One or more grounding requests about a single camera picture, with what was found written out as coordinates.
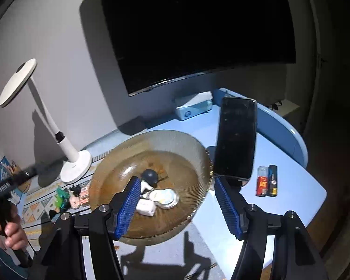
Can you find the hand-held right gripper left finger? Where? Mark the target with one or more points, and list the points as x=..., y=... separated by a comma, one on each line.
x=128, y=207

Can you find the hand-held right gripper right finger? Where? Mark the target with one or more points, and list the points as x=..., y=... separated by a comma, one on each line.
x=227, y=210

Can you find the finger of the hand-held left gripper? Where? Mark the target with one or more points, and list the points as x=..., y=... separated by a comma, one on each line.
x=26, y=174

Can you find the green toy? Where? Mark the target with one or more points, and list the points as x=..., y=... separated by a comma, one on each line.
x=62, y=198

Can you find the amber ribbed glass bowl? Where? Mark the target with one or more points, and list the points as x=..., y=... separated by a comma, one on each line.
x=169, y=151

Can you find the person's left hand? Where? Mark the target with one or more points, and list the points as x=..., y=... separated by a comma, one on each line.
x=13, y=236

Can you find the white charger cube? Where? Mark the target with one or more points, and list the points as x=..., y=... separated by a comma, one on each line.
x=145, y=208

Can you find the blue illustrated book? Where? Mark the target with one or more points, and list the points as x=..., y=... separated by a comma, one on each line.
x=6, y=166

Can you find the white earphone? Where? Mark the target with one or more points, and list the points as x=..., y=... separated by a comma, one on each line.
x=146, y=187

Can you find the round silver tin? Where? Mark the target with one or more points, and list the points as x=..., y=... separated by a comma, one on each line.
x=163, y=198

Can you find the patterned table mat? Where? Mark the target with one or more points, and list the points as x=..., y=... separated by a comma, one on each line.
x=38, y=210

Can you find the dark blue round object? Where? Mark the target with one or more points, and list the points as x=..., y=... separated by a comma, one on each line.
x=150, y=176

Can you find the red lighter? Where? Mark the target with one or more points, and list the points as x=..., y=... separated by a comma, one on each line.
x=262, y=185

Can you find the white desk lamp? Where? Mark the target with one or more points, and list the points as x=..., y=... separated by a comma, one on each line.
x=73, y=172

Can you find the black lighter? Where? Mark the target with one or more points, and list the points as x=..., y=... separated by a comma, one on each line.
x=272, y=180

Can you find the black smartphone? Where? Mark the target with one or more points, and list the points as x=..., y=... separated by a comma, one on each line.
x=236, y=140

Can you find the light blue tissue box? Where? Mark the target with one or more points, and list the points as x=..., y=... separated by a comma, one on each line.
x=192, y=109

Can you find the black flat screen monitor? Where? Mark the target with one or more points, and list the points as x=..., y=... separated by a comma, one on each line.
x=192, y=29

